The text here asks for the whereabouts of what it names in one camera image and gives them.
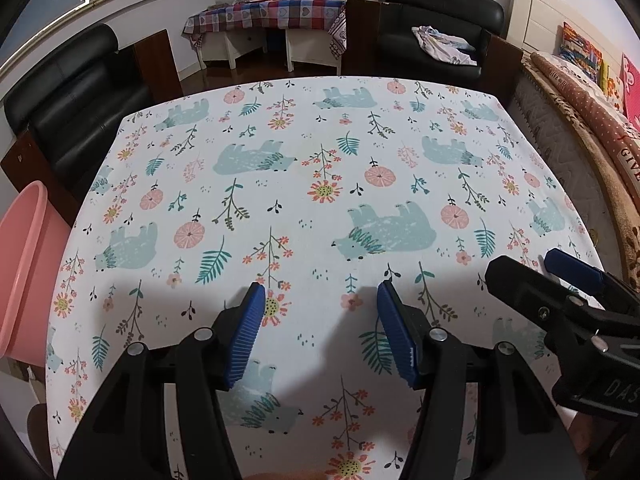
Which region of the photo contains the bed with brown blanket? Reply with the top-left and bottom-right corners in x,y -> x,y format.
510,72 -> 640,281

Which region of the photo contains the white headboard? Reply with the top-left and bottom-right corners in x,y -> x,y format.
505,0 -> 573,58

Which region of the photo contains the floral printed tablecloth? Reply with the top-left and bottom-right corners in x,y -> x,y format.
45,76 -> 606,480

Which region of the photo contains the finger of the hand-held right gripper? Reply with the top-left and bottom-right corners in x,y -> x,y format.
544,248 -> 640,318
484,255 -> 640,361

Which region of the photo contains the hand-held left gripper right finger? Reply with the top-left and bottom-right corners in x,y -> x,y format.
376,280 -> 586,480

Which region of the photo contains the white cabinet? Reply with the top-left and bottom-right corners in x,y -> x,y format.
285,27 -> 343,73
200,30 -> 268,70

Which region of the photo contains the pink pillow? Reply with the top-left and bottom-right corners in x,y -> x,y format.
620,52 -> 640,123

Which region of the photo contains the yellow green pillow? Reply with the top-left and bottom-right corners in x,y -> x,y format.
600,60 -> 626,111

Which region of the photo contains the checkered tablecloth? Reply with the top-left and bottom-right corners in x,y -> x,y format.
181,0 -> 348,61

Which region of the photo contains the patterned cloth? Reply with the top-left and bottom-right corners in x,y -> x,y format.
411,25 -> 478,67

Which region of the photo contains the black leather armchair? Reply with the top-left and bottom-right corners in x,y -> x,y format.
0,23 -> 183,211
342,0 -> 523,93

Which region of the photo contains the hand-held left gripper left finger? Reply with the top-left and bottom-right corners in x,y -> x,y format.
57,281 -> 267,480

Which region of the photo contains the colourful striped pillow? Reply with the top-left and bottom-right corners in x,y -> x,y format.
557,21 -> 603,81

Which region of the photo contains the pink plastic bucket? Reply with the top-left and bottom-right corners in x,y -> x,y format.
0,181 -> 73,366

